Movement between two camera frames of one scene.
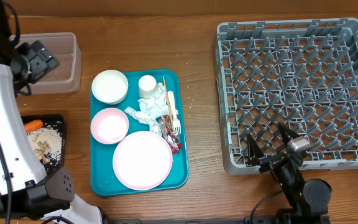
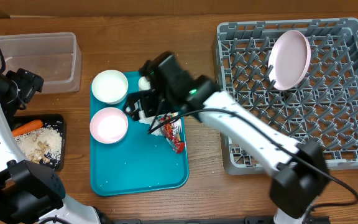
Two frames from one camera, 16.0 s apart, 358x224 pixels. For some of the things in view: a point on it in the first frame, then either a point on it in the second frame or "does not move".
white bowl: [109, 86] does not move
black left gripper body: [34, 65] to [24, 85]
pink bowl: [109, 126] does not move
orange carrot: [32, 126] does not move
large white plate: [142, 160] to [289, 59]
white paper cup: [147, 85] does not move
